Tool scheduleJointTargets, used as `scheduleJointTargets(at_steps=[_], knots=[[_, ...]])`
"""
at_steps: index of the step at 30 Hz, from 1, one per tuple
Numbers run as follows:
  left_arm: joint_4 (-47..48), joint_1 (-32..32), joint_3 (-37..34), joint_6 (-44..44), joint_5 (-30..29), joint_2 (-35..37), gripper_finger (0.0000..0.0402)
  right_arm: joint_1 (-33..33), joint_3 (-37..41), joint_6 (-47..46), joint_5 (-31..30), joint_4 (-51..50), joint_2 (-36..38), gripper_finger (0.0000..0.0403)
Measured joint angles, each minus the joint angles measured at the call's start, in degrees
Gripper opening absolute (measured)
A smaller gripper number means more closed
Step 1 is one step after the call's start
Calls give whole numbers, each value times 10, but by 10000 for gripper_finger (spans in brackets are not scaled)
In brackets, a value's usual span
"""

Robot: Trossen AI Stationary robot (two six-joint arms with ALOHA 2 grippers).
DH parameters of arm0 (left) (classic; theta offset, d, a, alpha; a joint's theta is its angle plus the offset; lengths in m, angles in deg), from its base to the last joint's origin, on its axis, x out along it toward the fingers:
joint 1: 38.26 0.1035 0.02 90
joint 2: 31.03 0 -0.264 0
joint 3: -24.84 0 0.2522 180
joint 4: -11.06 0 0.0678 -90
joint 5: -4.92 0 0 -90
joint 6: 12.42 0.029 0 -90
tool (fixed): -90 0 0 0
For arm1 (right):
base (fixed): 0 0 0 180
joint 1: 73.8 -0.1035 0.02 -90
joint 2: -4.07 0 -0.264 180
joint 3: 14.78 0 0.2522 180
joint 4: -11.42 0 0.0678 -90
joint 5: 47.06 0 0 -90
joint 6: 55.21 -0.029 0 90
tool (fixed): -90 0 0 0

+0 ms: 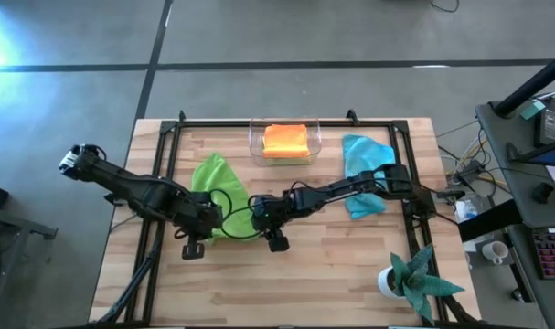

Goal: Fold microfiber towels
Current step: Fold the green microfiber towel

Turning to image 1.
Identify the clear plastic bin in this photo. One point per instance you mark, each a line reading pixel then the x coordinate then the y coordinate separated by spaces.
pixel 256 132

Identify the orange microfiber towel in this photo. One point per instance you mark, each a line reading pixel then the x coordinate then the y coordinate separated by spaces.
pixel 286 141

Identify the black power strip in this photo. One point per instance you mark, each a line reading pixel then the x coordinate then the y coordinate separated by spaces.
pixel 471 170

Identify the black pole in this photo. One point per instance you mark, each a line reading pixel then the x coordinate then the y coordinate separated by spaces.
pixel 533 84

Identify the white mug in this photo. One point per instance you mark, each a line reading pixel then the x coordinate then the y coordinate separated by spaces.
pixel 496 250

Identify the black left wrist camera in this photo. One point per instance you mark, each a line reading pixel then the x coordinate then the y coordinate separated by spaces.
pixel 193 251

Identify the succulent plant in white pot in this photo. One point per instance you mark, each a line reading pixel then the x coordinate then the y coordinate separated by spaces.
pixel 412 279

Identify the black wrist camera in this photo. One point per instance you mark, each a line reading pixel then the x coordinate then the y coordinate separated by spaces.
pixel 193 251
pixel 278 241

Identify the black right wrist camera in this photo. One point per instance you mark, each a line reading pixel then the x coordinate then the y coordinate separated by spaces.
pixel 278 241

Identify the grey metal stand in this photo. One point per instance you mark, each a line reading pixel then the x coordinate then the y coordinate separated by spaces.
pixel 12 224

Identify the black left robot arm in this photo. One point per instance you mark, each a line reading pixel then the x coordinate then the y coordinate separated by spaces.
pixel 131 187

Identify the blue microfiber towel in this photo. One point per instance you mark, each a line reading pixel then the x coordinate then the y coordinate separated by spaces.
pixel 366 153

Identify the green microfiber towel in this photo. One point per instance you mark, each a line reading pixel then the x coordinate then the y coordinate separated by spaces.
pixel 217 176

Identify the black panel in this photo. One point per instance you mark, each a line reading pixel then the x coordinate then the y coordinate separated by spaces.
pixel 487 221

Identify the black metal table frame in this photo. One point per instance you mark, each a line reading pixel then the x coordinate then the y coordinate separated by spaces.
pixel 373 123

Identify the black keyboard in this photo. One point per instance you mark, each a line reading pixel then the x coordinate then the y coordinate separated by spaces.
pixel 553 251

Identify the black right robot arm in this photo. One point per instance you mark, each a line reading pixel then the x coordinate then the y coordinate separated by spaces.
pixel 364 185

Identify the teal box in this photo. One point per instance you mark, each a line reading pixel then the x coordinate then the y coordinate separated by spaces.
pixel 533 109

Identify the clear plastic bottle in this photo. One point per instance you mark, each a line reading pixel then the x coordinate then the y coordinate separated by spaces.
pixel 466 211

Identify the black computer mouse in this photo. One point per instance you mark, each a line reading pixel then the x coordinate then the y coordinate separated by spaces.
pixel 542 193

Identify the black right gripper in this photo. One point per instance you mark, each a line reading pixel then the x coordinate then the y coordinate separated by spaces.
pixel 277 210

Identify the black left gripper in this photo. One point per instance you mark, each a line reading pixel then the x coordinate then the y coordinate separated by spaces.
pixel 201 217

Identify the black power adapter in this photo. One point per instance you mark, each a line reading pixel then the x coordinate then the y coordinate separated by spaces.
pixel 551 125

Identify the grey desk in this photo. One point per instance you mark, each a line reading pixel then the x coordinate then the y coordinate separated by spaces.
pixel 492 137

